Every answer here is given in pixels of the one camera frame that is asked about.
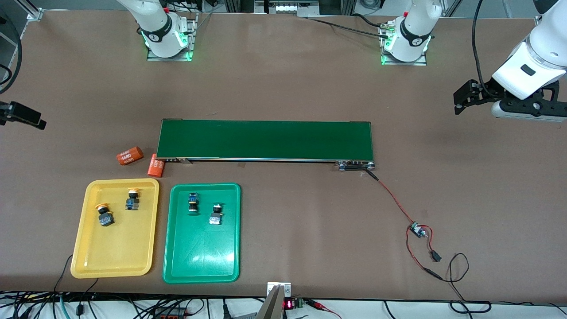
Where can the red black clip lead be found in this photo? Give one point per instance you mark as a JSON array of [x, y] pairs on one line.
[[316, 304]]

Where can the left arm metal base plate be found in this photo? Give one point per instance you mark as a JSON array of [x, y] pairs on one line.
[[418, 63]]

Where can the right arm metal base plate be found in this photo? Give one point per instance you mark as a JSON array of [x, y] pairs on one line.
[[191, 31]]

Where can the aluminium frame profile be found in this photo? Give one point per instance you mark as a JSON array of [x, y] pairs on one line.
[[34, 11]]

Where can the orange 4680 cylinder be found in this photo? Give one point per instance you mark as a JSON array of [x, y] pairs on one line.
[[130, 156], [155, 166]]

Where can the green conveyor belt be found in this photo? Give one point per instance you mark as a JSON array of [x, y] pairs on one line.
[[266, 139]]

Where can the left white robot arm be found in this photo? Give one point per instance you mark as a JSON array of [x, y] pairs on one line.
[[531, 66]]

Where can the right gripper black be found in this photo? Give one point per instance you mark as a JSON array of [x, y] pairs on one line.
[[20, 113]]

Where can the yellow plastic tray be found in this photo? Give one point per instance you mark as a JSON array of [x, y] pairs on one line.
[[115, 248]]

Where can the black connector plug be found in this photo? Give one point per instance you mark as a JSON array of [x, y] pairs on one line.
[[436, 256]]

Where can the red digit display module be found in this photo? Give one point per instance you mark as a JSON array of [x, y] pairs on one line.
[[289, 304]]

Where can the yellow push button switch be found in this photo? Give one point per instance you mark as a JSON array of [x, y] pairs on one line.
[[132, 204], [105, 218]]

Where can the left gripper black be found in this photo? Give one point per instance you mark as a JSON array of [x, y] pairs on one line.
[[484, 94]]

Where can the grey metal camera stand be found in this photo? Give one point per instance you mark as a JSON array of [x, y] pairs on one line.
[[274, 305]]

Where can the small speed controller board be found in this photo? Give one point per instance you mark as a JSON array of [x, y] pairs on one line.
[[416, 229]]

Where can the red power strip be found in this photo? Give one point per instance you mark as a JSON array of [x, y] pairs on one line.
[[170, 316]]

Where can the green push button switch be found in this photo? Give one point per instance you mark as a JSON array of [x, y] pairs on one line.
[[215, 218], [193, 201]]

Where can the green plastic tray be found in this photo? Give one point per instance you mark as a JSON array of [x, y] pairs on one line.
[[201, 252]]

